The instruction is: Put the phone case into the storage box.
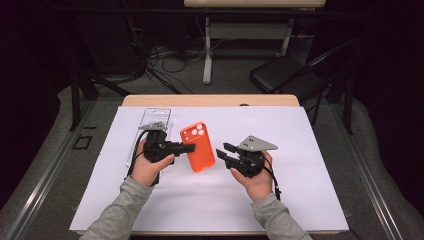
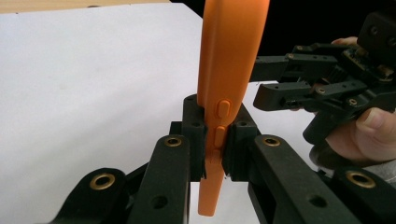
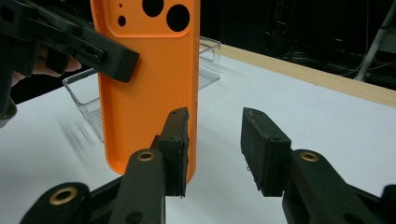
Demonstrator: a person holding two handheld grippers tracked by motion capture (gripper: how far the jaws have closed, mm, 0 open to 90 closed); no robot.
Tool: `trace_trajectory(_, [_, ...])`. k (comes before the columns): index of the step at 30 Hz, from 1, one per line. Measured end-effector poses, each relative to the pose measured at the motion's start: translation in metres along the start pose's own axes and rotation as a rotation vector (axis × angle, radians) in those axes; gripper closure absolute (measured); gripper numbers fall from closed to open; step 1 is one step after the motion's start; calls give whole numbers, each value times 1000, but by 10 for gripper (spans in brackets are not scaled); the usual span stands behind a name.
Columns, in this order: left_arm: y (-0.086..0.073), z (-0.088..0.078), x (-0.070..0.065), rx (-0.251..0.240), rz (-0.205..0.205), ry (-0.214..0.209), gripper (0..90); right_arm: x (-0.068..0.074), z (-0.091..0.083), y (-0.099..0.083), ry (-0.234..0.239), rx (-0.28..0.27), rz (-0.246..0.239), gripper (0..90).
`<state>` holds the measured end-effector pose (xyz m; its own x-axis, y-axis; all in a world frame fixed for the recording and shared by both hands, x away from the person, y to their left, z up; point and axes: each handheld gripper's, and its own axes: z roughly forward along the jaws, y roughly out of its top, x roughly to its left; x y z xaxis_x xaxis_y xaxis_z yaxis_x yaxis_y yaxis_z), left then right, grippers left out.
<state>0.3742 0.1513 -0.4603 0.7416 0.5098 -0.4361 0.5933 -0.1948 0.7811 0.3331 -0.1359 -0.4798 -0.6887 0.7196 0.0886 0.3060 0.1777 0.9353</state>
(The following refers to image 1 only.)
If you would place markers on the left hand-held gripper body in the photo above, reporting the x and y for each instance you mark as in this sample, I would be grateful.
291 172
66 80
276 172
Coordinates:
156 148

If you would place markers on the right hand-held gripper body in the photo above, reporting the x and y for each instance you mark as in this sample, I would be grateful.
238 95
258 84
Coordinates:
256 144

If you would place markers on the orange phone case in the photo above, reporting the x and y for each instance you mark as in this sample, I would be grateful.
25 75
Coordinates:
203 156

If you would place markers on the clear plastic packaging tray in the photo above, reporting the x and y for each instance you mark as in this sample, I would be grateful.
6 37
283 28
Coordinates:
156 115

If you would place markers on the person's left hand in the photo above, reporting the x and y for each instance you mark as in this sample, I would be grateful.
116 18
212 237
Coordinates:
146 171

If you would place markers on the person's right hand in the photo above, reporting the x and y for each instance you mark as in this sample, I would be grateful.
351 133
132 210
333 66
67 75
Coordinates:
258 186

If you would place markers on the white table sheet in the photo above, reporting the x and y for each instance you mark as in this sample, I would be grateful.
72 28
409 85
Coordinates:
300 166

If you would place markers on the black folding chair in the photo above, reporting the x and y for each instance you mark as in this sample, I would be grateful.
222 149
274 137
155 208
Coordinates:
283 71

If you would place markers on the white-legged desk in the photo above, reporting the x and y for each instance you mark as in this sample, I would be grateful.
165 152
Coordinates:
207 60

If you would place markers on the black metal stand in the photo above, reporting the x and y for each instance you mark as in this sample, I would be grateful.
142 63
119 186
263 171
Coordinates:
348 106
75 100

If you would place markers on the black square floor frame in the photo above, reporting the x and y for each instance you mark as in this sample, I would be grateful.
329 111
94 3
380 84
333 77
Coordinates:
74 142

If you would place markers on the aluminium floor rail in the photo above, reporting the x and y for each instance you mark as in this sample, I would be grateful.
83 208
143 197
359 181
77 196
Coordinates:
43 186
366 180

